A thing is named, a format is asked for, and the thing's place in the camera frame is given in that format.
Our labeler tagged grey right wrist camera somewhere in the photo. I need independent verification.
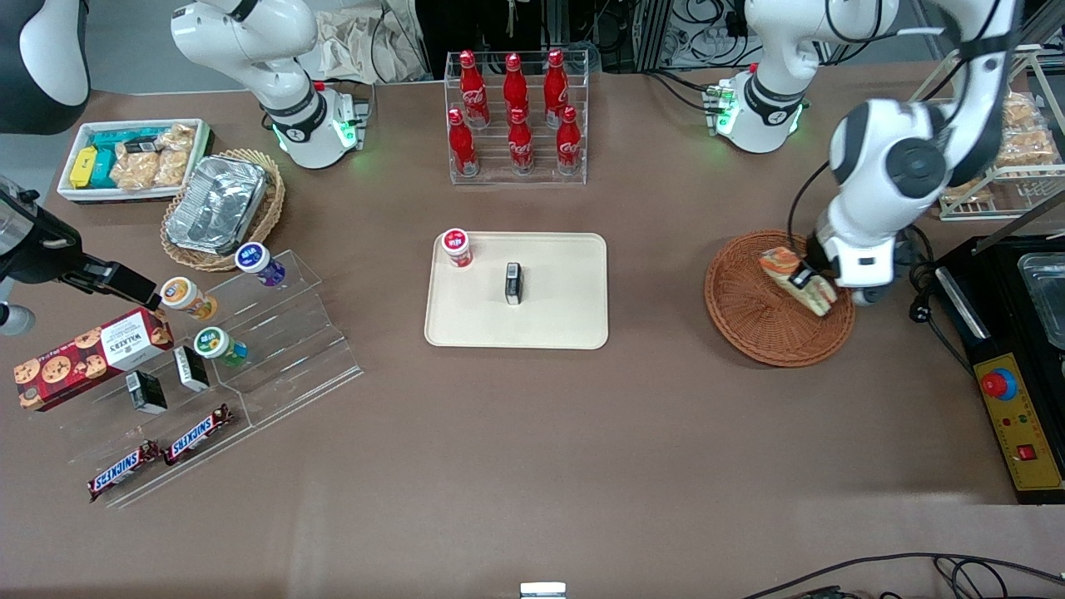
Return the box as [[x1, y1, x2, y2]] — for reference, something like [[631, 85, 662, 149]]
[[0, 302, 37, 337]]

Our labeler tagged thin black table cable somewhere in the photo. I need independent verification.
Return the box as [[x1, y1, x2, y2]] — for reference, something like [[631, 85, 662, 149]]
[[741, 552, 1065, 599]]

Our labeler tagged yellow snack box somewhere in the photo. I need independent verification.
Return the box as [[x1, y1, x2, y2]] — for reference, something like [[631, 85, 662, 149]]
[[69, 146, 99, 190]]

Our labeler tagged round brown wicker basket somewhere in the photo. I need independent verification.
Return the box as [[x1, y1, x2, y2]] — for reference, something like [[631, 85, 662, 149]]
[[704, 230, 856, 369]]

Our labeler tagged triangular sandwich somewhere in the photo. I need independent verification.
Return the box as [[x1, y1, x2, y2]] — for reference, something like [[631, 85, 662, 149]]
[[759, 246, 838, 318]]

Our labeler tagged red lid yogurt cup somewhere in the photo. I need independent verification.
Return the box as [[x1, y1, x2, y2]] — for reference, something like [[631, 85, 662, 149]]
[[441, 228, 473, 269]]

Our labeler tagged long teal snack box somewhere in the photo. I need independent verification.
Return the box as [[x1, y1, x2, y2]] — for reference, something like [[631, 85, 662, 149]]
[[90, 125, 171, 151]]

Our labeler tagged black appliance with yellow panel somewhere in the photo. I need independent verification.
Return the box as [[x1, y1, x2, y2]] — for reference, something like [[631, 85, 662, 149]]
[[932, 235, 1065, 506]]

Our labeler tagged steel pan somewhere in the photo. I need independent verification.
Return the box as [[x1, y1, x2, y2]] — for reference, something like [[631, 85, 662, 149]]
[[1017, 252, 1065, 350]]

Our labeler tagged clear acrylic bottle rack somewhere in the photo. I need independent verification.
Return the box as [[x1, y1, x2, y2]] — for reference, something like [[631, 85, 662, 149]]
[[443, 48, 588, 186]]

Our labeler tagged green lid yogurt cup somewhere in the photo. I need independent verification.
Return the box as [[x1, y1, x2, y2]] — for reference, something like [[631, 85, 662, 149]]
[[194, 327, 249, 368]]

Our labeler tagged white wire rack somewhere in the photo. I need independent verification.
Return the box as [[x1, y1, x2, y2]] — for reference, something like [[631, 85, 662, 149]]
[[911, 46, 1065, 221]]

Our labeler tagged clear acrylic stepped shelf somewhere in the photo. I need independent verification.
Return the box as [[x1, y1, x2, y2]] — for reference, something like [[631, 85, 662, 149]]
[[58, 248, 364, 508]]

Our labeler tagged orange lid yogurt cup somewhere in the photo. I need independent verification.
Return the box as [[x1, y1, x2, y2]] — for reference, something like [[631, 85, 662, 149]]
[[160, 276, 219, 322]]

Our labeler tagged Snickers chocolate bar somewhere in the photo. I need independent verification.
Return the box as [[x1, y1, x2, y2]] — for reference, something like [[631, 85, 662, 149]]
[[163, 403, 235, 467], [87, 440, 163, 503]]

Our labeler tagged purple lid yogurt cup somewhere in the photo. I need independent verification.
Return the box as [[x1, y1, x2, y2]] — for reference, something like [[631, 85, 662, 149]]
[[235, 241, 286, 288]]

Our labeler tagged black power cable with plug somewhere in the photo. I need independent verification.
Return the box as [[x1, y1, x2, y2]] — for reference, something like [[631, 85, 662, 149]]
[[903, 225, 943, 325]]

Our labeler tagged red tartan cookie box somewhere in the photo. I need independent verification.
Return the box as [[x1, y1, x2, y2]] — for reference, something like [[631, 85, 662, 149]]
[[13, 307, 176, 413]]

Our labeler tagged aluminium foil tray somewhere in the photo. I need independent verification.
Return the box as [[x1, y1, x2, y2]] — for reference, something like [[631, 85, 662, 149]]
[[166, 155, 269, 256]]

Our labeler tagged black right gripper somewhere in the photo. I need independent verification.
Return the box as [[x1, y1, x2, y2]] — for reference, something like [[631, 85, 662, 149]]
[[0, 204, 161, 312]]

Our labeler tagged white rectangular bin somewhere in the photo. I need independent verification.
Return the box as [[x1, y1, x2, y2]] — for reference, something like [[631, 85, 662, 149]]
[[57, 118, 214, 205]]

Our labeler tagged beige plastic tray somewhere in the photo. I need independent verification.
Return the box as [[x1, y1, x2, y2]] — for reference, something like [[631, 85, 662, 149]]
[[424, 231, 610, 350]]

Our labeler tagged beige cloth bag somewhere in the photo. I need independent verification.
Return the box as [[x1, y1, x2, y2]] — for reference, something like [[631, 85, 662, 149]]
[[312, 8, 433, 84]]

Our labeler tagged wrapped bread pack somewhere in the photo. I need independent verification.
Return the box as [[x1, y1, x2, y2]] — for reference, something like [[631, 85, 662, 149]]
[[944, 176, 995, 203], [1003, 90, 1041, 130], [994, 126, 1059, 167]]

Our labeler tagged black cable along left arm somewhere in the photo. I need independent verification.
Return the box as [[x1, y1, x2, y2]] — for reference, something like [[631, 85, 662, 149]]
[[786, 0, 1033, 250]]

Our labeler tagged oval wicker basket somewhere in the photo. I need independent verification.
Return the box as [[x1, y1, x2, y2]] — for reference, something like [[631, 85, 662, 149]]
[[161, 148, 286, 273]]

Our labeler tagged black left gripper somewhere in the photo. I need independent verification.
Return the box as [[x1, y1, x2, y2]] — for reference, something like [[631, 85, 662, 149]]
[[786, 235, 837, 290]]

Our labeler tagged red cola bottle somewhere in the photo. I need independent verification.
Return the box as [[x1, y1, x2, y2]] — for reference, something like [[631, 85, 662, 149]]
[[448, 108, 480, 177], [543, 48, 570, 127], [508, 106, 535, 174], [556, 105, 582, 174], [458, 50, 488, 128], [503, 52, 530, 126]]

